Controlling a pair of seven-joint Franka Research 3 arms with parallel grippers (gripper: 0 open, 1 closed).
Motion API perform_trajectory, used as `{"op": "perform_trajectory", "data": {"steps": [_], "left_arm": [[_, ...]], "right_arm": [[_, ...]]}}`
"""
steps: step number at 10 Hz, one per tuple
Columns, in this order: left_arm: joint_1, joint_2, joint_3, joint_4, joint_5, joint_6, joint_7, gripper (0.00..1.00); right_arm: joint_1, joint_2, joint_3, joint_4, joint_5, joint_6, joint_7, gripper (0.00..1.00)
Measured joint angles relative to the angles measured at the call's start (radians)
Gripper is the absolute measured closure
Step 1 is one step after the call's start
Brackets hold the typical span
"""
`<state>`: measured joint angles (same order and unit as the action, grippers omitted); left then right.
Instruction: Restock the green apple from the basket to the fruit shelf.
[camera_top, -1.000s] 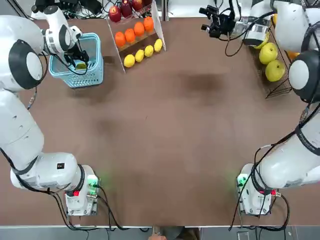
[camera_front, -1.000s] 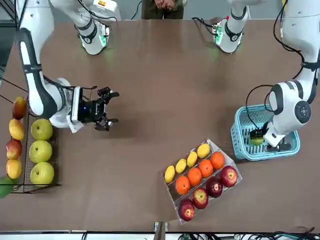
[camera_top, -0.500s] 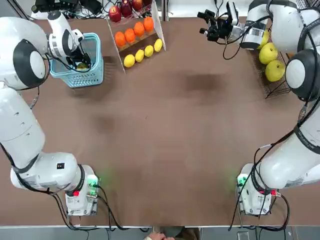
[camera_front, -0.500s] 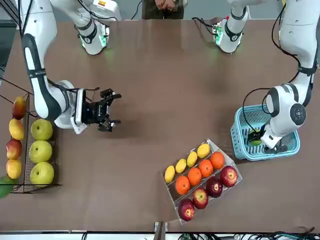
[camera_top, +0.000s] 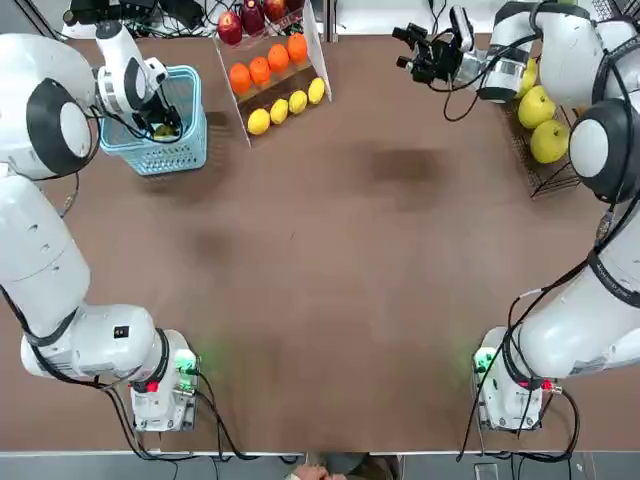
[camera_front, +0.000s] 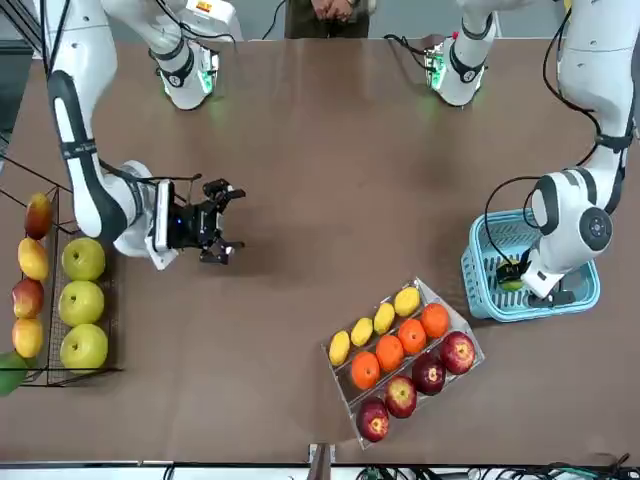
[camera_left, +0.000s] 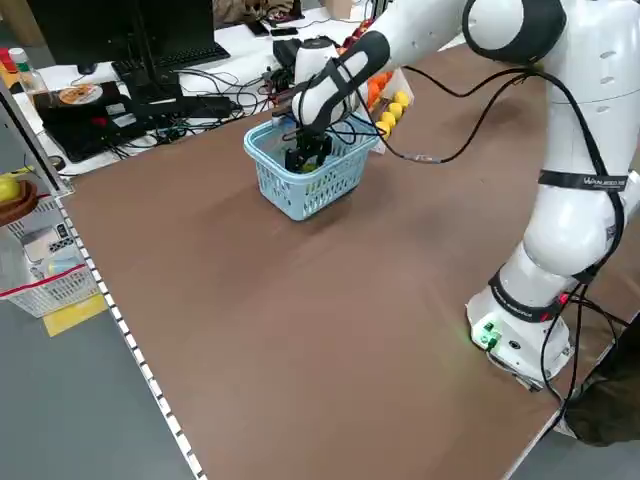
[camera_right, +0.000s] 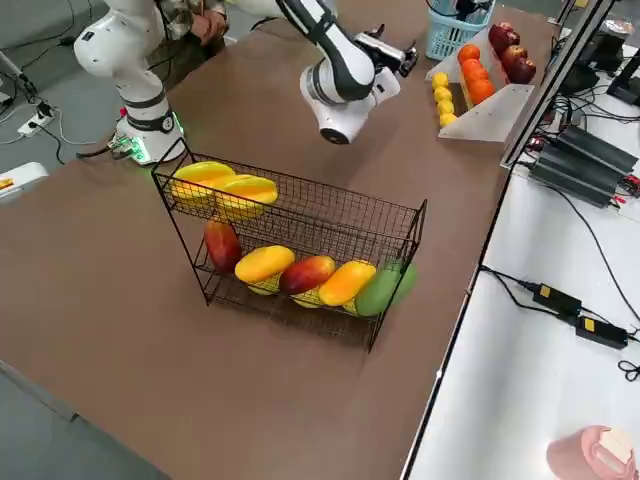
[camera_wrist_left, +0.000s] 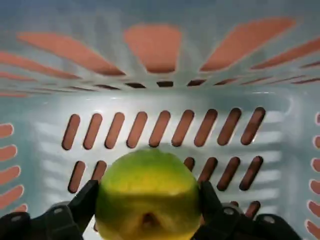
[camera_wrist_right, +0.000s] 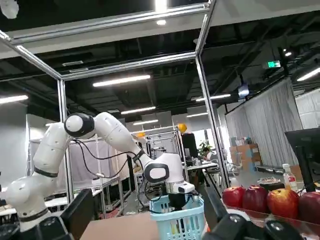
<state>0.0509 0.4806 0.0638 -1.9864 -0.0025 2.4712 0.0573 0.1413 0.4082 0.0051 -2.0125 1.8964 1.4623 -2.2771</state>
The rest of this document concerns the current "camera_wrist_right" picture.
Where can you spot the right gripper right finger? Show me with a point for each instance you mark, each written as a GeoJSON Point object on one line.
{"type": "Point", "coordinates": [232, 227]}

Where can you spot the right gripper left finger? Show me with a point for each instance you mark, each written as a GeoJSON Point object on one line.
{"type": "Point", "coordinates": [75, 215]}

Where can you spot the light blue plastic basket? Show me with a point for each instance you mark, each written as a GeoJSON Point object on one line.
{"type": "Point", "coordinates": [162, 217]}

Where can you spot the clear acrylic tiered shelf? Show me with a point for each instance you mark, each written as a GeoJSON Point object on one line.
{"type": "Point", "coordinates": [257, 214]}

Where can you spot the dark red apple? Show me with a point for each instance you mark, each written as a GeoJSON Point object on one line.
{"type": "Point", "coordinates": [255, 198]}

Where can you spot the person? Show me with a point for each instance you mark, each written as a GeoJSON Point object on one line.
{"type": "Point", "coordinates": [207, 153]}

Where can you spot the plate with food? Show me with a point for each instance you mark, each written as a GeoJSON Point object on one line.
{"type": "Point", "coordinates": [270, 181]}

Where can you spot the yellow beacon lamp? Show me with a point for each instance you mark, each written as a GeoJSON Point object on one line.
{"type": "Point", "coordinates": [182, 127]}

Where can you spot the clear bottle red label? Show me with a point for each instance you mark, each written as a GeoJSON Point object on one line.
{"type": "Point", "coordinates": [290, 178]}

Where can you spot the brown cardboard box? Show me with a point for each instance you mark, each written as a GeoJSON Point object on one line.
{"type": "Point", "coordinates": [247, 151]}

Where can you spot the ceiling light strip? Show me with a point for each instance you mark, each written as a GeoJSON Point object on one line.
{"type": "Point", "coordinates": [138, 110]}
{"type": "Point", "coordinates": [121, 80]}

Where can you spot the black monitor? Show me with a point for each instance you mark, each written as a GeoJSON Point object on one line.
{"type": "Point", "coordinates": [305, 150]}

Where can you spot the grey curtain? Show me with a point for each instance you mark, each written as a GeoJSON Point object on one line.
{"type": "Point", "coordinates": [270, 125]}

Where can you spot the green exit sign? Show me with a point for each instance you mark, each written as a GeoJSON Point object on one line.
{"type": "Point", "coordinates": [272, 64]}

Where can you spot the aluminium profile frame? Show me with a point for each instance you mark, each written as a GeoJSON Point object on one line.
{"type": "Point", "coordinates": [202, 75]}

